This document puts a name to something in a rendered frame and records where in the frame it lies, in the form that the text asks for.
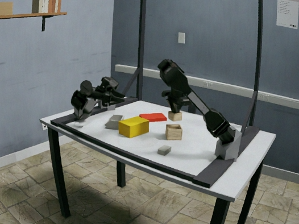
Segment white open box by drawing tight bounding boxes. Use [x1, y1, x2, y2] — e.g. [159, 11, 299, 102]
[105, 114, 124, 130]

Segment red flat rectangular block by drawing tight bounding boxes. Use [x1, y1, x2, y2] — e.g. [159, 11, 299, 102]
[139, 113, 167, 122]

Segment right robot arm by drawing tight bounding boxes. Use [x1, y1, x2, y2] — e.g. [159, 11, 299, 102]
[70, 76, 119, 119]

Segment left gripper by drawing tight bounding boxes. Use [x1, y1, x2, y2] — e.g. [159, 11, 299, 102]
[161, 88, 192, 113]

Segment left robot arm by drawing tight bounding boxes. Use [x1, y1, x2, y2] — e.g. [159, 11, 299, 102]
[157, 59, 236, 145]

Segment yellow foam block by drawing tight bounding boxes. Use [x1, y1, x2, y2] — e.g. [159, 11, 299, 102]
[119, 116, 150, 138]

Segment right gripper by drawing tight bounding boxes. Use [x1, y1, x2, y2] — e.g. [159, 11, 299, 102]
[92, 85, 125, 107]

